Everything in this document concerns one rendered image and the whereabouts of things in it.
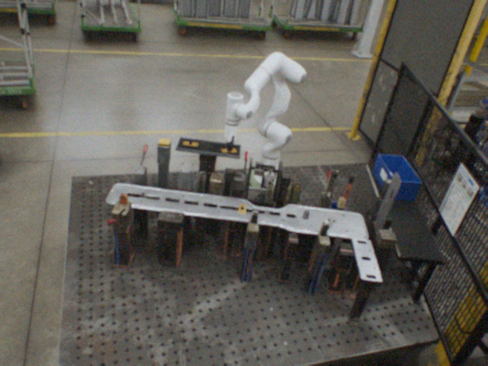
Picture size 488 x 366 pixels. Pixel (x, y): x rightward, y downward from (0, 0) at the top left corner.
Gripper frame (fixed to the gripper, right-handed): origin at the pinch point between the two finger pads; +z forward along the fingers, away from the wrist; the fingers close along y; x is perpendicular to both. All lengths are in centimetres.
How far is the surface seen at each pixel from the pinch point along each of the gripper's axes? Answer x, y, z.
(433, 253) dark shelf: 86, 83, 16
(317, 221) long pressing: 38, 49, 19
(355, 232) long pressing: 56, 60, 19
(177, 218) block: -35, 41, 16
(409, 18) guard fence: 229, -184, -38
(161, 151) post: -37.2, -10.0, 7.7
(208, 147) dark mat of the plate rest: -11.0, -4.5, 2.8
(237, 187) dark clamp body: 2.0, 18.1, 16.2
